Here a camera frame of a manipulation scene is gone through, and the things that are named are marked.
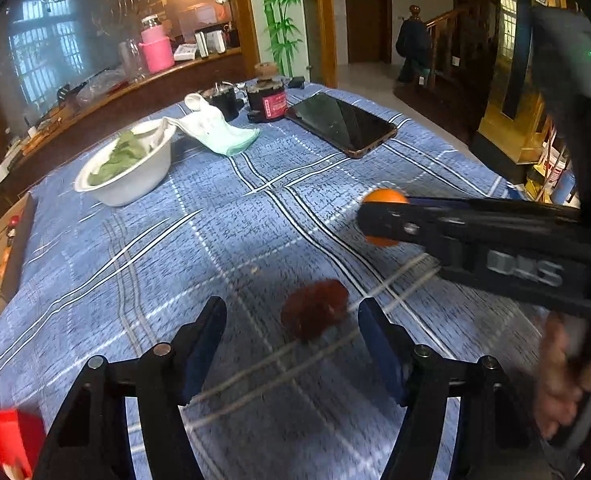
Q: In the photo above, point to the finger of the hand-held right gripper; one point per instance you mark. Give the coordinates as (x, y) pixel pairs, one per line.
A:
(500, 206)
(400, 227)

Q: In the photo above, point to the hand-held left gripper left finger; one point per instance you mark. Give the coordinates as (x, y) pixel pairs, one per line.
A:
(200, 355)

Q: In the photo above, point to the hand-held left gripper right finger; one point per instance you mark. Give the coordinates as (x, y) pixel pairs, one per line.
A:
(383, 350)

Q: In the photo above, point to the tangerine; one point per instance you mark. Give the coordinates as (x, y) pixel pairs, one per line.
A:
(388, 196)

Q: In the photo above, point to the red jujube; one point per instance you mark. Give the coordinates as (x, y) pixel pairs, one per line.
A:
(315, 315)

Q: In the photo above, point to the red box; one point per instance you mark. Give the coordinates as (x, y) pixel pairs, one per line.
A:
(5, 435)

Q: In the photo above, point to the person's right hand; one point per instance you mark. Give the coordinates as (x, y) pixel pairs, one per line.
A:
(558, 375)

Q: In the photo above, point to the black smartphone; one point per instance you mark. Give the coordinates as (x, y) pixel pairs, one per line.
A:
(343, 122)

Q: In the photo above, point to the golden cabinet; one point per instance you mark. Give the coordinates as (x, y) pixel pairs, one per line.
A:
(515, 85)

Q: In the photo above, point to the wooden stair railing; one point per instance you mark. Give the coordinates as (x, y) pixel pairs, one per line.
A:
(460, 40)

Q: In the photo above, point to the dark hanging jacket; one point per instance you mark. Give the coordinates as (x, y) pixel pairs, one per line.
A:
(413, 52)

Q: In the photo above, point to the dark jar with red label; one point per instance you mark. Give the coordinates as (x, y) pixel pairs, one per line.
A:
(268, 102)

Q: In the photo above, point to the white bowl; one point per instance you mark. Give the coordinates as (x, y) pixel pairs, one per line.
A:
(130, 180)

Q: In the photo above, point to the white cloth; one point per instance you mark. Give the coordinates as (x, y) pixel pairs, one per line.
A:
(215, 127)

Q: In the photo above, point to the green leaves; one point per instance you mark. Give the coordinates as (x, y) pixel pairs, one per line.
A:
(118, 157)

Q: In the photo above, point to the cardboard box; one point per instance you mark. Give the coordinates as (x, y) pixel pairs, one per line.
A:
(0, 270)

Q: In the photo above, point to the wooden door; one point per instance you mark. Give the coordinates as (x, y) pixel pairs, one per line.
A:
(368, 12)

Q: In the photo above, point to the small black cup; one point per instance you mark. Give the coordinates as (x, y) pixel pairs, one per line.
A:
(223, 99)

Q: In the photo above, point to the small red fruit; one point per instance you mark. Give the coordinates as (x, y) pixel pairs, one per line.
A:
(13, 220)

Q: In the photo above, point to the small white box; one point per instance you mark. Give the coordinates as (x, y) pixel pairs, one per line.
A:
(210, 42)

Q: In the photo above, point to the wooden counter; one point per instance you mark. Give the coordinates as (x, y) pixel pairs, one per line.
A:
(100, 105)

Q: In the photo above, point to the clear glass jar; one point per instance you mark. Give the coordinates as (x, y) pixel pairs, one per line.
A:
(130, 60)

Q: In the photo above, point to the pink bottle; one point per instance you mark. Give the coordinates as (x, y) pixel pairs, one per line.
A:
(156, 47)

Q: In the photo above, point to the wood-framed glass partition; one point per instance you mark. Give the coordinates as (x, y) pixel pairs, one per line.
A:
(75, 20)

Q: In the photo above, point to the bamboo print wall panel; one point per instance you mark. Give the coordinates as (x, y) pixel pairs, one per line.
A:
(280, 15)

